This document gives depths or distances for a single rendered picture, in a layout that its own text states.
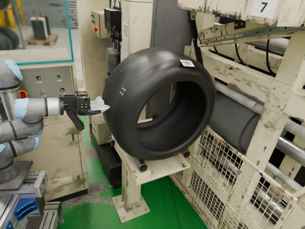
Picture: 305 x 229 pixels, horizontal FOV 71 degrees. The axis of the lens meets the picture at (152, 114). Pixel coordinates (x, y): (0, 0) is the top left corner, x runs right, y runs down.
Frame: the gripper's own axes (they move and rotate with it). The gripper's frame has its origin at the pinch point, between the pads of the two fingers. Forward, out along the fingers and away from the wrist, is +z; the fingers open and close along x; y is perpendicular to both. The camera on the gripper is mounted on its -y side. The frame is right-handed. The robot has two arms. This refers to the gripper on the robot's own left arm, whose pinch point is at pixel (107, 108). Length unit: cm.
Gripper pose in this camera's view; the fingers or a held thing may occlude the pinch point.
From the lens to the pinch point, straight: 98.9
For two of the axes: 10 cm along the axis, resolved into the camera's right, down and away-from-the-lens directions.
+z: 8.8, -0.7, 4.8
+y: 1.7, -8.8, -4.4
